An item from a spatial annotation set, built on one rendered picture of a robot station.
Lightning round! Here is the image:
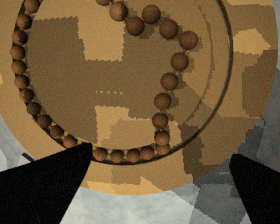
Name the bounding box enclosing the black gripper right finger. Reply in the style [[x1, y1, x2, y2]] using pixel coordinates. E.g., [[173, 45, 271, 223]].
[[229, 153, 280, 224]]

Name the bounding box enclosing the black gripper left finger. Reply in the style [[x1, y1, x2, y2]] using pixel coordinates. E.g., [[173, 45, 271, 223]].
[[0, 142, 94, 224]]

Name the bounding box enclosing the round wooden bead board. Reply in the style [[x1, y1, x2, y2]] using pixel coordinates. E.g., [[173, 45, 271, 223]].
[[0, 0, 279, 194]]

